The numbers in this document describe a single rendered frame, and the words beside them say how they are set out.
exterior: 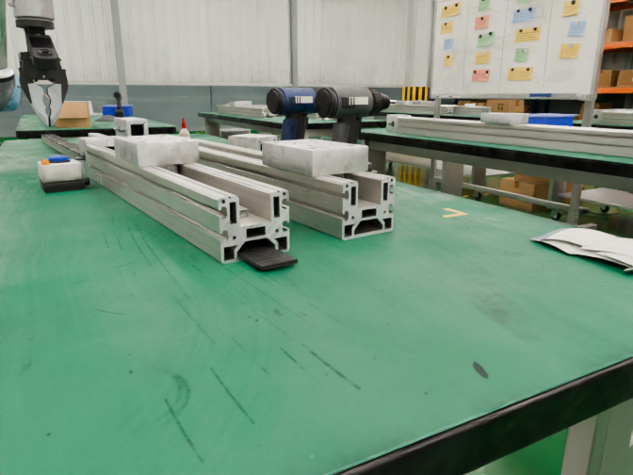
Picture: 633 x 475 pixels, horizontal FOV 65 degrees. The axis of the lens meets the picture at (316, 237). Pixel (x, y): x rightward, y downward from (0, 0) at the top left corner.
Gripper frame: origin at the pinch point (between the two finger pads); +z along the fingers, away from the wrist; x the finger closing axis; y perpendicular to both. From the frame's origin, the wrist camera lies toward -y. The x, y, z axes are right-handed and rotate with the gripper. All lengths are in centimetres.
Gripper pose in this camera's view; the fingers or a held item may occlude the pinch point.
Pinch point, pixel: (49, 121)
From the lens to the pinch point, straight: 124.7
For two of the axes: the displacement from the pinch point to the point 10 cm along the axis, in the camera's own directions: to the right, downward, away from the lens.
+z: -0.1, 9.6, 2.8
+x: -8.3, 1.5, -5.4
